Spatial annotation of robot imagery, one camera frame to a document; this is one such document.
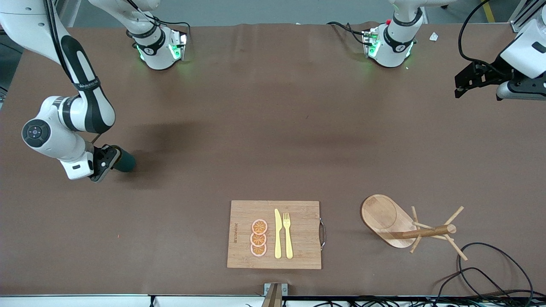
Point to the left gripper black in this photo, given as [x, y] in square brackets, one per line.
[490, 75]

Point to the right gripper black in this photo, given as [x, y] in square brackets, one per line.
[103, 156]

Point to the wooden mug tree stand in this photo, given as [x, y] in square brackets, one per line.
[379, 213]

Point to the yellow plastic knife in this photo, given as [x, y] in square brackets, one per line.
[278, 238]

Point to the aluminium post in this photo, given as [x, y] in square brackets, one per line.
[273, 298]

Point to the metal post bracket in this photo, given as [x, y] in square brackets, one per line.
[285, 289]

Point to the aluminium frame profile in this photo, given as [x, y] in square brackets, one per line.
[72, 10]
[522, 17]

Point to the orange slice toy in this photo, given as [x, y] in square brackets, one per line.
[259, 227]
[258, 239]

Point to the yellow plastic fork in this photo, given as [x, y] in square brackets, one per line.
[288, 243]

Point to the white paper scrap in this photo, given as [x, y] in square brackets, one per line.
[434, 37]

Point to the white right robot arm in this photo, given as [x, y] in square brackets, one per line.
[72, 115]

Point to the bamboo cutting board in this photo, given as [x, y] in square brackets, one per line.
[303, 251]

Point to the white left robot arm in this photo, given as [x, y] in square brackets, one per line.
[396, 42]

